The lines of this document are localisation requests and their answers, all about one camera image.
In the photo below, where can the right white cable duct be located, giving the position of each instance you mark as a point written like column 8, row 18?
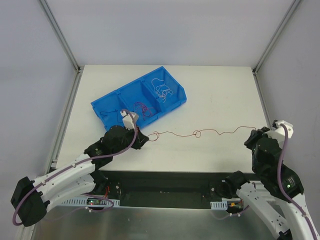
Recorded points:
column 219, row 205

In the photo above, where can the right aluminium frame post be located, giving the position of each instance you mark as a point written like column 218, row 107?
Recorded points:
column 277, row 34

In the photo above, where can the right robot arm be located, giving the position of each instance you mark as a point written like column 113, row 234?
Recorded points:
column 268, row 147

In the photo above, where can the left aluminium frame post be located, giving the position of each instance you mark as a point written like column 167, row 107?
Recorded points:
column 59, row 34

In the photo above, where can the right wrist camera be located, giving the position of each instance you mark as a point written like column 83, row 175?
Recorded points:
column 281, row 129

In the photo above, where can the blue plastic divided bin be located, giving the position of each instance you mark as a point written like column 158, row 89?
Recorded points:
column 151, row 96

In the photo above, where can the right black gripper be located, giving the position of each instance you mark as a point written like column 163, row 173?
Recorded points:
column 255, row 136

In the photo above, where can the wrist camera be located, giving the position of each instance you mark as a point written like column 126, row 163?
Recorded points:
column 281, row 129
column 129, row 121

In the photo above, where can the aluminium frame post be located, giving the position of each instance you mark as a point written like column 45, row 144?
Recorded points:
column 59, row 34
column 277, row 34

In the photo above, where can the white cable duct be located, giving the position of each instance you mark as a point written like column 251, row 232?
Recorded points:
column 219, row 205
column 84, row 201

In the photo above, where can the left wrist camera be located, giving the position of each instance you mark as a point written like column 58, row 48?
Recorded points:
column 129, row 121

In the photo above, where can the silver metal sheet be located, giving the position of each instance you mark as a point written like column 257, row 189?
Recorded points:
column 129, row 223

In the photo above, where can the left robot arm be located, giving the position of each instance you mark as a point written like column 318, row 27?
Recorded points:
column 33, row 199

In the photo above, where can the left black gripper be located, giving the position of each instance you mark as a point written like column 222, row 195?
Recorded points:
column 135, row 137

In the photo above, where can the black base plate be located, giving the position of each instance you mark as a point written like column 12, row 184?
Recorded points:
column 151, row 189

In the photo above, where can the left white cable duct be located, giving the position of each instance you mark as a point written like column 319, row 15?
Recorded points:
column 84, row 201

